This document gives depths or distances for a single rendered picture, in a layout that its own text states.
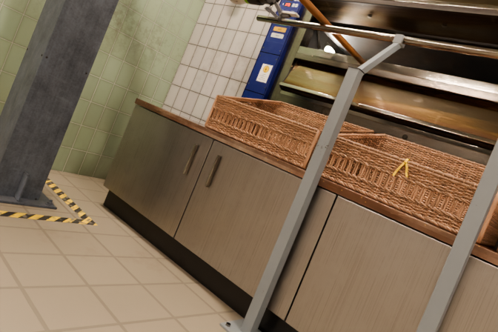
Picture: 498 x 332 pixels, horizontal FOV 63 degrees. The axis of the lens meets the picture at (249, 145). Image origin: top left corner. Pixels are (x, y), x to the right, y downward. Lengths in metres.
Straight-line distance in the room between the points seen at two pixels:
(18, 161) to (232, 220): 0.91
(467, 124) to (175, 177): 1.23
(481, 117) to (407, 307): 0.90
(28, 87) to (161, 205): 0.72
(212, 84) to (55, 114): 1.06
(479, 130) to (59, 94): 1.70
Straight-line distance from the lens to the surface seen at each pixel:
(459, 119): 1.87
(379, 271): 1.30
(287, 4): 2.44
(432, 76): 1.95
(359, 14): 2.15
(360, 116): 1.99
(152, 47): 2.74
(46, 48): 1.83
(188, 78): 2.76
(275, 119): 1.59
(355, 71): 1.38
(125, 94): 2.69
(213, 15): 2.83
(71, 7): 1.85
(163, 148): 1.90
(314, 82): 2.16
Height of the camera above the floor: 0.61
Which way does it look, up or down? 1 degrees down
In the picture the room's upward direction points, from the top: 22 degrees clockwise
